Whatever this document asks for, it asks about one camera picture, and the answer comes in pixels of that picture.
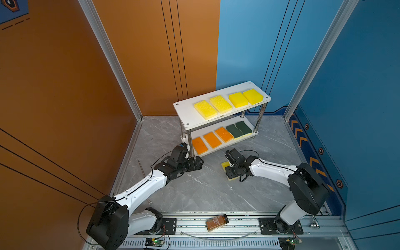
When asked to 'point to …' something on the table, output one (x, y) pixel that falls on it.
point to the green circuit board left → (154, 241)
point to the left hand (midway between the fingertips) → (198, 161)
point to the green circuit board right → (288, 242)
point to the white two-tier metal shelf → (220, 118)
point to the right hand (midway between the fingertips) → (230, 171)
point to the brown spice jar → (216, 222)
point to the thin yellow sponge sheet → (224, 165)
